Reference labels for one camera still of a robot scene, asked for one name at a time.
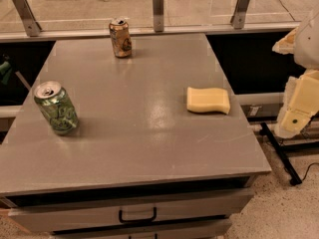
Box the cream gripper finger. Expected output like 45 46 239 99
274 70 319 138
272 28 298 55

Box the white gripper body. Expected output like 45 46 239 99
294 4 319 70

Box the green soda can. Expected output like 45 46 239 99
34 81 79 135

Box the orange-brown soda can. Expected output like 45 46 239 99
109 18 132 58

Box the horizontal metal railing bar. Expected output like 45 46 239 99
0 22 299 43

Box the black metal stand leg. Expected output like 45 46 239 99
260 122 302 186

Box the yellow sponge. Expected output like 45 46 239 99
186 87 230 115

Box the grey lower drawer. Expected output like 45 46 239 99
52 219 231 239

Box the grey drawer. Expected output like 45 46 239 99
9 188 253 232
52 219 231 239

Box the grey upper drawer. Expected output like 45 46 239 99
9 188 253 232

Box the green object at left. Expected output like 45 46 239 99
0 62 12 85

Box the right metal railing bracket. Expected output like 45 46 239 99
230 0 250 29

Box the metal railing bracket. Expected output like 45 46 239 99
153 0 164 32
12 0 42 37
230 0 250 29

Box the black floor cable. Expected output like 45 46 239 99
300 161 319 181

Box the middle metal railing bracket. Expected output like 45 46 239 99
153 0 164 32

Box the black drawer handle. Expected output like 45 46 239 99
118 207 158 224

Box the left metal railing bracket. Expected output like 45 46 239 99
12 0 42 37

